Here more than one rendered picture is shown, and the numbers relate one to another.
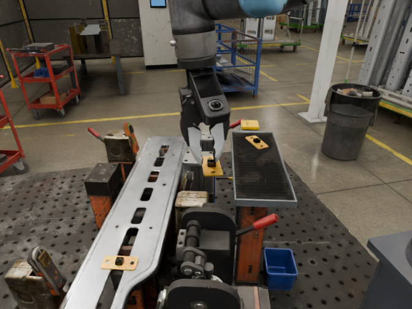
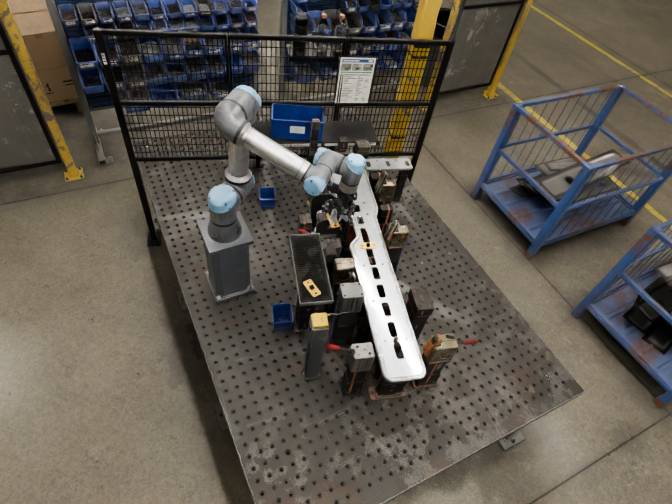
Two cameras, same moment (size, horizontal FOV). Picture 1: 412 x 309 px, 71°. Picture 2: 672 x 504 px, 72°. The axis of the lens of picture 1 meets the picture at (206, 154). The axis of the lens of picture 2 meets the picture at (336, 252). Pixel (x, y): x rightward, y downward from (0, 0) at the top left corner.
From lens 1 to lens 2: 2.21 m
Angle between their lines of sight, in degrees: 99
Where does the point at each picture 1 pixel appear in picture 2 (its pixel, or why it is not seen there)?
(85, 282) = (376, 236)
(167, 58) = not seen: outside the picture
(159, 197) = (371, 288)
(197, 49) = not seen: hidden behind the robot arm
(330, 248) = (235, 354)
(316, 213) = (237, 396)
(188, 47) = not seen: hidden behind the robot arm
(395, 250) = (244, 236)
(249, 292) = (307, 220)
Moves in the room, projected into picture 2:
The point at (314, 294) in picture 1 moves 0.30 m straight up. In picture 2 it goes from (257, 315) to (256, 279)
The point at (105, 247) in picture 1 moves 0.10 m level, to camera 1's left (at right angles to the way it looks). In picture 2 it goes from (380, 251) to (399, 249)
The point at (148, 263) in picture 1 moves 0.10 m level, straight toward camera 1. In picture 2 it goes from (354, 246) to (344, 233)
